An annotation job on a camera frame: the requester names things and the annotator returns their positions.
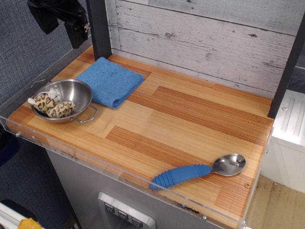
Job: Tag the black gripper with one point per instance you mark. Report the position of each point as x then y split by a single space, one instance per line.
47 12

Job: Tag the blue cloth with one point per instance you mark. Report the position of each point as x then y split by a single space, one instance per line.
111 84

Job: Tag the leopard print plush toy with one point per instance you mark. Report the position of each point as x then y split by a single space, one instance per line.
47 103

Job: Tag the silver cabinet with button panel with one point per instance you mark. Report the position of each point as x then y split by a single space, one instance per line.
104 196

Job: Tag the yellow object at corner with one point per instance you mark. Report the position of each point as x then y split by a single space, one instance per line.
29 224

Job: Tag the white appliance at right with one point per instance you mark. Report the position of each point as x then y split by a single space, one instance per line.
284 161

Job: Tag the dark grey left post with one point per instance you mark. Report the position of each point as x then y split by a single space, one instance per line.
99 28

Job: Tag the dark grey post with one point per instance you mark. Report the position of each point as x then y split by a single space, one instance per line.
288 70
99 28

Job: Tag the steel bowl with handles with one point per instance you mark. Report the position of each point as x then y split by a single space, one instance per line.
70 89

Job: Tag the clear acrylic guard rail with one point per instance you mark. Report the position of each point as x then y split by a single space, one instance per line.
172 119

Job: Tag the spoon with blue handle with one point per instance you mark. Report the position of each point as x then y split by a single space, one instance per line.
228 165

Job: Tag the dark grey right post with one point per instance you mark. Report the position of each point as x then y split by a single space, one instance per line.
288 70

